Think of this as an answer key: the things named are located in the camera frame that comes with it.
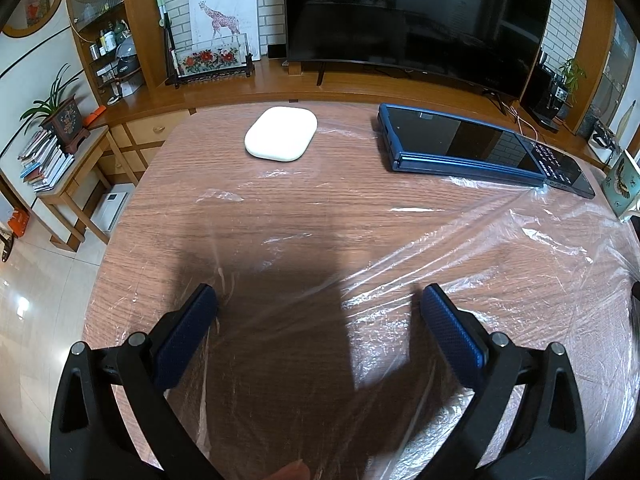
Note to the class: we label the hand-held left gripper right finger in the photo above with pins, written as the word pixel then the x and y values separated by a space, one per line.
pixel 452 340

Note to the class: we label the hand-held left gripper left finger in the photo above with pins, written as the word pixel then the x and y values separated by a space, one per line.
pixel 185 340

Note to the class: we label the person's left hand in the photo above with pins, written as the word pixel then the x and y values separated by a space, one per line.
pixel 290 472

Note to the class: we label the white box appliance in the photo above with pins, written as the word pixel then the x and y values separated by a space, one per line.
pixel 110 207

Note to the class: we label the small wooden side table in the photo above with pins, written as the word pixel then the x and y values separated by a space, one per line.
pixel 95 140

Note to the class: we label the stack of books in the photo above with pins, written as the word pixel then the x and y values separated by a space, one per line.
pixel 45 165

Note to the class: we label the white earbud case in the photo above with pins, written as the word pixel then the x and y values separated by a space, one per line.
pixel 280 132

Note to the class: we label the blue butterfly print mug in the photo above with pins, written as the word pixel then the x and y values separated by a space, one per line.
pixel 625 185

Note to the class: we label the small orange box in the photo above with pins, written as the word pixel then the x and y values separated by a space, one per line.
pixel 95 115

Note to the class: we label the orchid in dark pot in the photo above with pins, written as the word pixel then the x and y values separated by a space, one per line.
pixel 65 122

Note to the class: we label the white handbag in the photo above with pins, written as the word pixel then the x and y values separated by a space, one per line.
pixel 605 140

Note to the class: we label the black coffee machine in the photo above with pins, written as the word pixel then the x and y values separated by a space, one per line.
pixel 547 95

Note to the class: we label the framed red flower picture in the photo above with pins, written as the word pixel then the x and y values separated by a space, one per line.
pixel 210 57

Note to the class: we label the small green potted plant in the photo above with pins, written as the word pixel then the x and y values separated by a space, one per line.
pixel 572 72

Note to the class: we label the glass display cabinet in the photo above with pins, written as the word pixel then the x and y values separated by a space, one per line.
pixel 620 60

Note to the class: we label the giraffe painting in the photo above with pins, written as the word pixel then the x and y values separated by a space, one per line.
pixel 220 15

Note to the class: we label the black curved television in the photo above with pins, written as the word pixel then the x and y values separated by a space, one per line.
pixel 425 10

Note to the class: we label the feather wall decoration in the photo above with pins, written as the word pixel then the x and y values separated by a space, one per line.
pixel 629 120

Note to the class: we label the wooden wall shelf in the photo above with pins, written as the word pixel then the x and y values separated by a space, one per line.
pixel 100 35

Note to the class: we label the round framed wall picture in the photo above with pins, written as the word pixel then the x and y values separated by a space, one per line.
pixel 35 5

